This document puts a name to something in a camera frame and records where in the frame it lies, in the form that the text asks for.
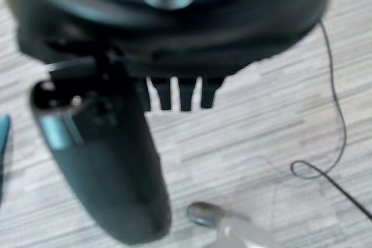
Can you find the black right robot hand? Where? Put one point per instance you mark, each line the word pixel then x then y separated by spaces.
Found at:
pixel 116 158

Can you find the teal cushion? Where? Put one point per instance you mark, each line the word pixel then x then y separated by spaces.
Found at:
pixel 4 140

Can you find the silver robot leg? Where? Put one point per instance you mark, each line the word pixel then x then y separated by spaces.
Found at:
pixel 226 224

